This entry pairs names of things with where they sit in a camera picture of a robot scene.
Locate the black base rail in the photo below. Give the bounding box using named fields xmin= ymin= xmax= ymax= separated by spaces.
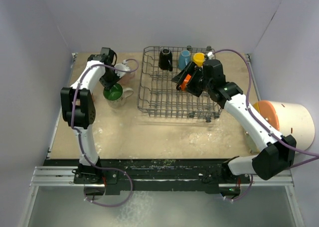
xmin=43 ymin=159 xmax=250 ymax=196

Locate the yellow mug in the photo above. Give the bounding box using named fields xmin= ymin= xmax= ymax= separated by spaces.
xmin=192 ymin=52 xmax=205 ymax=67

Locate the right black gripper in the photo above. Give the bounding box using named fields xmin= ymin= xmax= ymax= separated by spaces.
xmin=172 ymin=61 xmax=213 ymax=98

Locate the white cylinder with orange lid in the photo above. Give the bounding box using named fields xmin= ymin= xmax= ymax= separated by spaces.
xmin=252 ymin=100 xmax=316 ymax=151

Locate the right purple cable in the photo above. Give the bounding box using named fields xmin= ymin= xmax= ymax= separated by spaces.
xmin=211 ymin=49 xmax=319 ymax=203

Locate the grey wire dish rack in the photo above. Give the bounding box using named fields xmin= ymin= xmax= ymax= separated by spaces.
xmin=137 ymin=45 xmax=222 ymax=122

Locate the orange mug black handle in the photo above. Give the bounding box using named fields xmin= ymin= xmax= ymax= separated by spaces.
xmin=177 ymin=67 xmax=203 ymax=92

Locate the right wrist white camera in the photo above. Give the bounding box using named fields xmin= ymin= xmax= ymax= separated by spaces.
xmin=204 ymin=51 xmax=215 ymax=60

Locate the blue mug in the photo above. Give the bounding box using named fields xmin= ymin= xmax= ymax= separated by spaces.
xmin=177 ymin=50 xmax=191 ymax=70

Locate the cream white mug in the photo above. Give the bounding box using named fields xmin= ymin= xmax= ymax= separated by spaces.
xmin=103 ymin=83 xmax=134 ymax=109

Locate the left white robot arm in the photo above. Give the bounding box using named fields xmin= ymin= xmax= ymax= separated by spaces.
xmin=60 ymin=47 xmax=120 ymax=183

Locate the pink faceted mug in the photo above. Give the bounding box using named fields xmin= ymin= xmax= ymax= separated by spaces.
xmin=118 ymin=72 xmax=135 ymax=85

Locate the aluminium frame rail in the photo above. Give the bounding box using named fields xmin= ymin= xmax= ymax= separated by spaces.
xmin=31 ymin=166 xmax=294 ymax=187

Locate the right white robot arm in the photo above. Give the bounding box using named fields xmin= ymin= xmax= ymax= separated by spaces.
xmin=172 ymin=59 xmax=297 ymax=183

